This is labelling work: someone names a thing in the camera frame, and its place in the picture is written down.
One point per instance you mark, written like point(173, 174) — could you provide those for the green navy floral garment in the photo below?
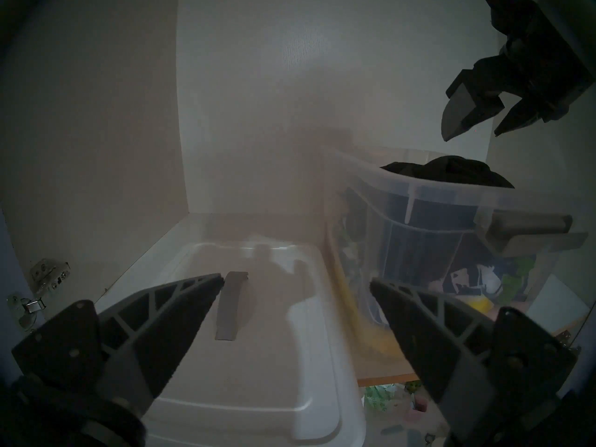
point(517, 274)

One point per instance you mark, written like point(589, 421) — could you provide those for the white plastic bin lid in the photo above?
point(260, 357)

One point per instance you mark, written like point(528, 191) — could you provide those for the lilac cabinet door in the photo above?
point(11, 287)

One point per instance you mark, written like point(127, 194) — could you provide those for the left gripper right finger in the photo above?
point(437, 343)

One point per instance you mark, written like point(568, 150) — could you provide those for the clear plastic storage bin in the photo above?
point(433, 204)

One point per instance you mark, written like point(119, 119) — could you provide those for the green spotted item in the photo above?
point(413, 386)

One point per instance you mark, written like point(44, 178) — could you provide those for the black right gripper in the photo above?
point(540, 55)

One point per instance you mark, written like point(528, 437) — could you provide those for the green white crumpled bag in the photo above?
point(378, 398)

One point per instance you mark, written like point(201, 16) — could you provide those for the pink cup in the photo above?
point(420, 403)

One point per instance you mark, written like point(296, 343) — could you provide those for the yellow garment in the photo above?
point(382, 343)

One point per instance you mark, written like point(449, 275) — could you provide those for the black garment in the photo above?
point(447, 169)

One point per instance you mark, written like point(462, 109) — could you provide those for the grey bin latch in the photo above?
point(526, 227)

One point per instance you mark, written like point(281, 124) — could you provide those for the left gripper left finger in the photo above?
point(139, 343)

